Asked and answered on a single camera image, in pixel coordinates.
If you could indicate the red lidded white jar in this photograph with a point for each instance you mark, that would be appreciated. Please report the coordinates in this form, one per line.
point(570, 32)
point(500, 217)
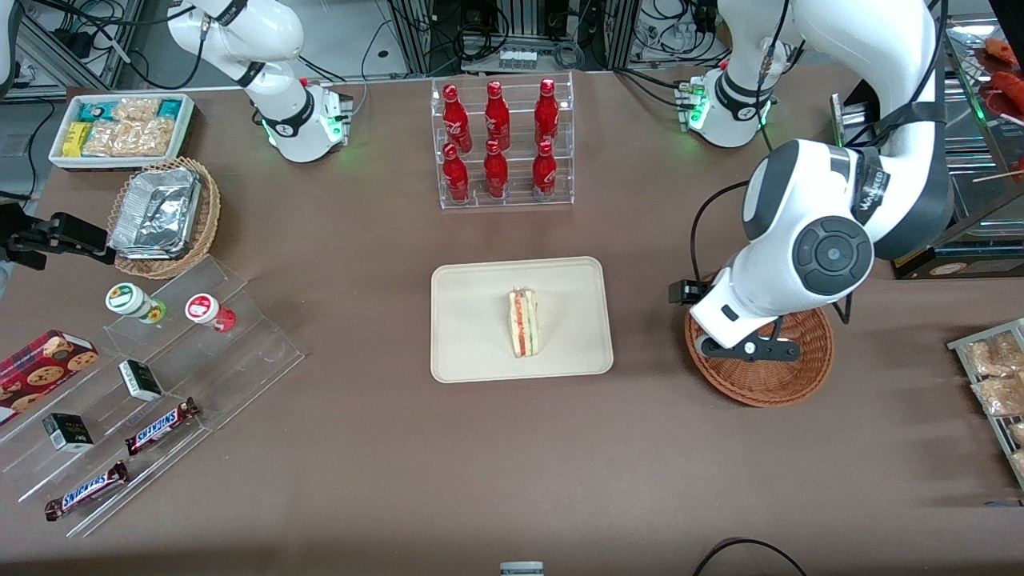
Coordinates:
point(204, 309)

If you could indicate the clear acrylic bottle rack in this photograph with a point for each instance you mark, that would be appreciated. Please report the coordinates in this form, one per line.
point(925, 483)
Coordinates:
point(516, 200)

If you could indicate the brown round wicker basket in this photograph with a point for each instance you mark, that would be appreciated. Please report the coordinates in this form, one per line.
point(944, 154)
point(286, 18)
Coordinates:
point(760, 382)

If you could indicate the clear acrylic stepped riser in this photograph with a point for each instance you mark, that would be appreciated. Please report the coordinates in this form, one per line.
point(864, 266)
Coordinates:
point(104, 432)
point(248, 352)

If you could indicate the aluminium foil container stack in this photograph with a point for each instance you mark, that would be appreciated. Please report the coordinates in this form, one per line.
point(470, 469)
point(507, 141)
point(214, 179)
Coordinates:
point(156, 212)

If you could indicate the yellow snack packet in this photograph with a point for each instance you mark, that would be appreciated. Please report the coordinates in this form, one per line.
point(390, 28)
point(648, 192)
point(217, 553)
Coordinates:
point(76, 138)

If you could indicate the clear bag of fried snacks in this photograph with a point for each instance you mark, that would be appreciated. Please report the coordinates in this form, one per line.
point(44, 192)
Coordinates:
point(996, 356)
point(1000, 396)

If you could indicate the green lidded white jar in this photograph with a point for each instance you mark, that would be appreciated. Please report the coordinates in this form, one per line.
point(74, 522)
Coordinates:
point(128, 298)

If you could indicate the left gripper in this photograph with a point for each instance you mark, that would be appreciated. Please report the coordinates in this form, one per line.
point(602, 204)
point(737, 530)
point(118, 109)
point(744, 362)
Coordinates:
point(685, 293)

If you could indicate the Snickers chocolate bar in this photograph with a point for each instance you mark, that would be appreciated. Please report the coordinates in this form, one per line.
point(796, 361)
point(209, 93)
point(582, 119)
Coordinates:
point(86, 490)
point(160, 426)

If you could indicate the red cola bottle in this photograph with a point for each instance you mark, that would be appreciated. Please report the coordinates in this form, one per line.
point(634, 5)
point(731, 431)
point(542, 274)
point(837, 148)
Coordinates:
point(546, 112)
point(456, 120)
point(456, 176)
point(496, 172)
point(544, 172)
point(497, 116)

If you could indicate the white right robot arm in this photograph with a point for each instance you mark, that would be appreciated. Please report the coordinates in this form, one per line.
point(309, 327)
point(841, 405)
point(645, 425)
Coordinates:
point(276, 48)

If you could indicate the white power strip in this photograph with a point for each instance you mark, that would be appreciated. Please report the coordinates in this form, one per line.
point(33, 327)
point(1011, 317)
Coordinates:
point(518, 58)

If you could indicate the small grey device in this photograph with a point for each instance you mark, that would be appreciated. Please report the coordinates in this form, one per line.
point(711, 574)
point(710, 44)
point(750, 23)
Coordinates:
point(522, 569)

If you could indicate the teal snack packet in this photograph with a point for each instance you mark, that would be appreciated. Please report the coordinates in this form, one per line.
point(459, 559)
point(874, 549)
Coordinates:
point(170, 109)
point(96, 110)

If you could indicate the clear bag of crackers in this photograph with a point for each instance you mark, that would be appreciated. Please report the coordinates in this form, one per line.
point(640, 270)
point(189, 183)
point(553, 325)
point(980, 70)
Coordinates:
point(128, 138)
point(136, 110)

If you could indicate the red tartan cookie box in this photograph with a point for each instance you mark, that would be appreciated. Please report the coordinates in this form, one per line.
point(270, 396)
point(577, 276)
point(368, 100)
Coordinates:
point(40, 368)

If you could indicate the small black carton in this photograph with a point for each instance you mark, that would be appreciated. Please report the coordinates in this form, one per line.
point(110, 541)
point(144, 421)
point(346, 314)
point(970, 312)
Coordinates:
point(68, 432)
point(140, 380)

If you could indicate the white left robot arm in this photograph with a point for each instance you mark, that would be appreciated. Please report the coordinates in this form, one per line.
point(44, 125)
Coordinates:
point(848, 96)

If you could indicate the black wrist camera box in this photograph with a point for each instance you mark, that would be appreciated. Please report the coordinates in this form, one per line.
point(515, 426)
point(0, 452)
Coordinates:
point(686, 293)

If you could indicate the light tan wicker basket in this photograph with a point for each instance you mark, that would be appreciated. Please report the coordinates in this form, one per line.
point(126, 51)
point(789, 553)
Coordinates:
point(206, 216)

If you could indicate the triangular sandwich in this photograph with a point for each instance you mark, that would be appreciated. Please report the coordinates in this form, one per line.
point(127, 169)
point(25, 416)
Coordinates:
point(524, 324)

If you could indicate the black glass display cabinet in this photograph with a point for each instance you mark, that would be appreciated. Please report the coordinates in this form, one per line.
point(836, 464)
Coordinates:
point(976, 256)

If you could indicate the cream rectangular serving tray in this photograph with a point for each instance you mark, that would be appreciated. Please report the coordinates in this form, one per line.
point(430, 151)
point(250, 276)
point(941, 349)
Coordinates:
point(472, 320)

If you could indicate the white rectangular snack bin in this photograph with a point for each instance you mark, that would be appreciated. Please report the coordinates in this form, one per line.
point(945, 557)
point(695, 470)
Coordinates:
point(60, 156)

